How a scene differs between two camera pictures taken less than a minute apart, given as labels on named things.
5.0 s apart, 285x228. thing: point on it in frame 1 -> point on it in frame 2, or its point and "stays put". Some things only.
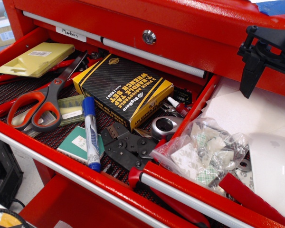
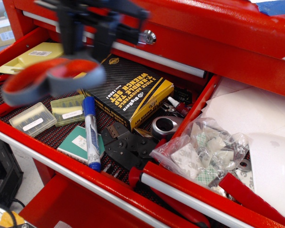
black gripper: x=276 y=48 -> x=128 y=17
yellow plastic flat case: x=36 y=61 stays put
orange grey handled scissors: x=40 y=109 -> x=47 y=78
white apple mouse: x=272 y=166 stays put
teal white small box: x=74 y=146 stays put
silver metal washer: x=244 y=168 stays put
